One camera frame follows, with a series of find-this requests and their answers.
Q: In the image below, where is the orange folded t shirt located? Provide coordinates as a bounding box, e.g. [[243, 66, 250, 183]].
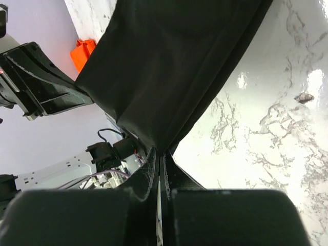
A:
[[70, 39, 96, 73]]

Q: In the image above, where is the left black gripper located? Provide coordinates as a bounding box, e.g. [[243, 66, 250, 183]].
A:
[[1, 42, 94, 120]]

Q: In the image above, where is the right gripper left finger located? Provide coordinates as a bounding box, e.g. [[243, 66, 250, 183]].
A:
[[1, 148, 159, 245]]

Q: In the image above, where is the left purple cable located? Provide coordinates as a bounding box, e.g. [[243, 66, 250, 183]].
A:
[[91, 170, 130, 180]]

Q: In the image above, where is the black t shirt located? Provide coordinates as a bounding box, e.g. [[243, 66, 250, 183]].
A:
[[75, 1, 271, 152]]

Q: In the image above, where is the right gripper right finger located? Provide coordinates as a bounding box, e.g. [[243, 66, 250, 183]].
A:
[[160, 151, 310, 245]]

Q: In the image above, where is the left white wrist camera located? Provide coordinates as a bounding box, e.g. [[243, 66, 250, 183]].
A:
[[0, 4, 8, 38]]

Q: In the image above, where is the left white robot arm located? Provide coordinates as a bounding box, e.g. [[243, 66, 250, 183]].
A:
[[1, 38, 143, 201]]

